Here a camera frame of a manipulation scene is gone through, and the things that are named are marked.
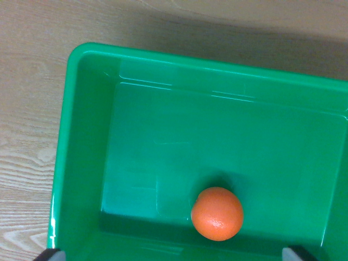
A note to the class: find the green plastic bin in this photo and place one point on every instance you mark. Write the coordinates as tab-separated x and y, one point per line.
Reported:
174	141

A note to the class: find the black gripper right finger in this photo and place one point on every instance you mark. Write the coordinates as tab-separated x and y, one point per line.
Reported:
296	255

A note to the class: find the orange round fruit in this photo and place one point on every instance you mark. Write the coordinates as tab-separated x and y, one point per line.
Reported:
217	213

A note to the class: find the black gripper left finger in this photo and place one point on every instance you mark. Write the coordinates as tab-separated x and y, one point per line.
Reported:
50	255

